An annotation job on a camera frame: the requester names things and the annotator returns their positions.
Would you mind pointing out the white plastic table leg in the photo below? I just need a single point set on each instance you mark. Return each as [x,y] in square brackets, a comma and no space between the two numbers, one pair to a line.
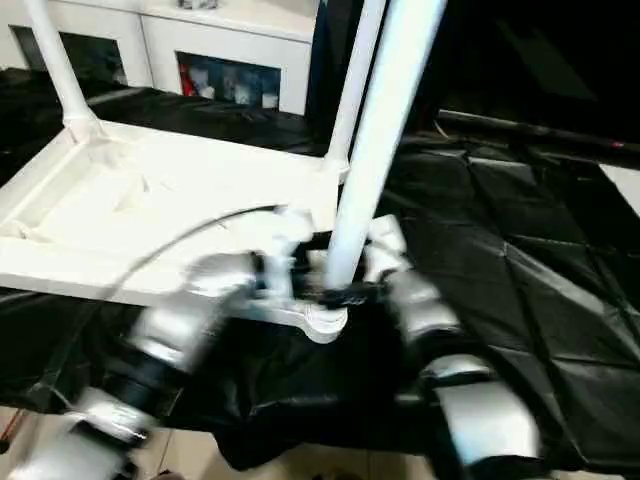
[385,125]
[355,75]
[60,65]

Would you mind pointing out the white plastic table top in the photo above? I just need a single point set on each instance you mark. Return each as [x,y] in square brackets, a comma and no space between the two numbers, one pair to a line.
[150,190]

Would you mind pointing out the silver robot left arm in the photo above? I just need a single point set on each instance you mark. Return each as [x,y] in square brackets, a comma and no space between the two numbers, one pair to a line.
[175,325]

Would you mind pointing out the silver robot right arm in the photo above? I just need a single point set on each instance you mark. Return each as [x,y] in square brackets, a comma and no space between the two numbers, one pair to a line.
[450,350]

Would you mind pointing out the black mat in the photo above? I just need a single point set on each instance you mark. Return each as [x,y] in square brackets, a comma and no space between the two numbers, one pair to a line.
[525,225]

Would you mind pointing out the small white jar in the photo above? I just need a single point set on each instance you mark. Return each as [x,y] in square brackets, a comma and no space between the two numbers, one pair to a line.
[270,100]
[207,91]
[243,93]

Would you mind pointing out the small red bottle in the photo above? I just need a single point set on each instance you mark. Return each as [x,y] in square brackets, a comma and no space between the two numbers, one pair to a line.
[186,80]

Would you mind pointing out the white cabinet with glass doors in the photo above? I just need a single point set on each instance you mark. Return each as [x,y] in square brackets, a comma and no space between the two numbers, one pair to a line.
[225,30]

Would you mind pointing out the black backdrop cloth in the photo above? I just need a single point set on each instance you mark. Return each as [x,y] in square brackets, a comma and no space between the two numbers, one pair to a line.
[525,50]

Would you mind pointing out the shiny object on cabinet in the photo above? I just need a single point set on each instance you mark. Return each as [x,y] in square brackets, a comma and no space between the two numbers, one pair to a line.
[197,4]

